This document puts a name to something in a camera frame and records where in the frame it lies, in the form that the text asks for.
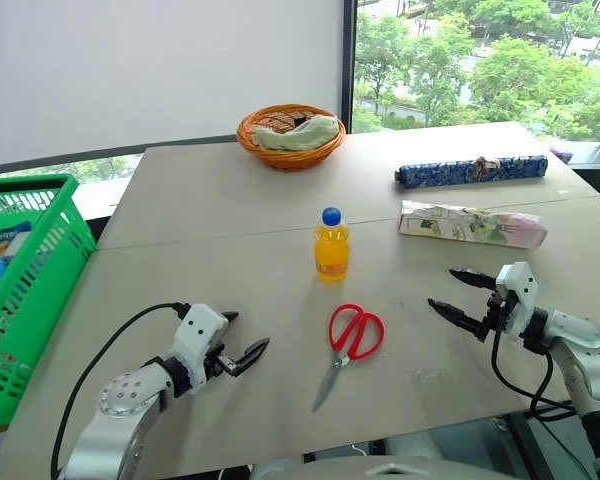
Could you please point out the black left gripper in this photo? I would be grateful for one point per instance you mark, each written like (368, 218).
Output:
(217, 362)

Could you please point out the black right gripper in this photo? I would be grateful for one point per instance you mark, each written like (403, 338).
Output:
(496, 310)

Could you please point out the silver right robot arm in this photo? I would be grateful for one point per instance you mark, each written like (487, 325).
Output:
(580, 335)

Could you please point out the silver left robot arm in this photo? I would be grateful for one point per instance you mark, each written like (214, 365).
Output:
(125, 395)

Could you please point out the orange wicker basket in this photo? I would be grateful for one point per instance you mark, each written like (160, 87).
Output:
(290, 157)

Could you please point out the green plastic basket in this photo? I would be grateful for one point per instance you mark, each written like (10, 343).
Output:
(45, 265)

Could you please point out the floral patterned paper package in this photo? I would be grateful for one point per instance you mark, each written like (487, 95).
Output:
(470, 225)

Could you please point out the orange juice bottle blue cap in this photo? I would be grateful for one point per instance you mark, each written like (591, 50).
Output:
(332, 250)

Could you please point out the blue patterned folded umbrella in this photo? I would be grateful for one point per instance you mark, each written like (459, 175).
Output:
(470, 172)

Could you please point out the silver robot torso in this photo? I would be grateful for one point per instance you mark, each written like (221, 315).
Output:
(330, 470)

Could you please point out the purple object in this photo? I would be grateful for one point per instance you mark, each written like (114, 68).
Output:
(561, 151)

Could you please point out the pale green cloth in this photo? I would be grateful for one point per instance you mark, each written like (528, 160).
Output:
(300, 137)

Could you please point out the blue snack package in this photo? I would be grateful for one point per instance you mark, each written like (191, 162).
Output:
(2, 250)

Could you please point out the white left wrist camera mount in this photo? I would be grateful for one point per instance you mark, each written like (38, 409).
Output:
(197, 330)

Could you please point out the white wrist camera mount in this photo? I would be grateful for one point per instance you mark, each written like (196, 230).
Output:
(197, 330)
(517, 295)

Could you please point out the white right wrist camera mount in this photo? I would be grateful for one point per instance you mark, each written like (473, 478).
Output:
(517, 295)

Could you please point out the black window frame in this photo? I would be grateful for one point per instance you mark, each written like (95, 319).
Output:
(348, 65)

